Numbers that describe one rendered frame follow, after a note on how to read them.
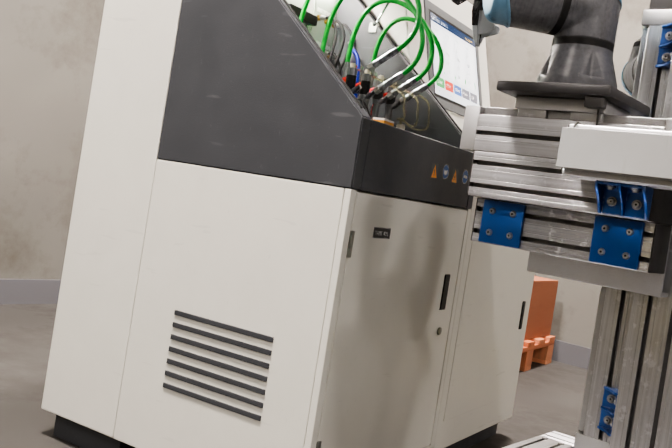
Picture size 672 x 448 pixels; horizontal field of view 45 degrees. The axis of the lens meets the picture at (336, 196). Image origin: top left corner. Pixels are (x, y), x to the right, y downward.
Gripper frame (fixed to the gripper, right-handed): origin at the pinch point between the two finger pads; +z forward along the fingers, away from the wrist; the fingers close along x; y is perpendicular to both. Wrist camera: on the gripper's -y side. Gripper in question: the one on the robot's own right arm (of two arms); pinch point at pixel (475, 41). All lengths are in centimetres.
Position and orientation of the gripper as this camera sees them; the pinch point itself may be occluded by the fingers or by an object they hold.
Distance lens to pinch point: 222.4
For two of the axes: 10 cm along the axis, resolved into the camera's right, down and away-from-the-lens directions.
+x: 5.2, 0.8, 8.5
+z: -1.6, 9.9, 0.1
